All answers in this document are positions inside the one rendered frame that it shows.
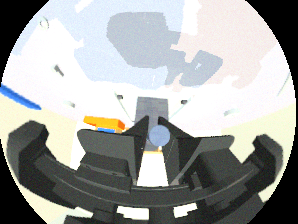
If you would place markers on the small grey disc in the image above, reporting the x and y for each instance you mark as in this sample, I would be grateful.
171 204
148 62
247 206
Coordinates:
68 104

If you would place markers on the orange open tray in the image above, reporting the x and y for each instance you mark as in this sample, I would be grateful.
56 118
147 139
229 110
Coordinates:
104 122

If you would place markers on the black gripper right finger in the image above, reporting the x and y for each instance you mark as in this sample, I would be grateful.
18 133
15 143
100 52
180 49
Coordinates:
183 149

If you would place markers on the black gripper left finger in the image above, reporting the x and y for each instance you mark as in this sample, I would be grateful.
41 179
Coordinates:
128 145

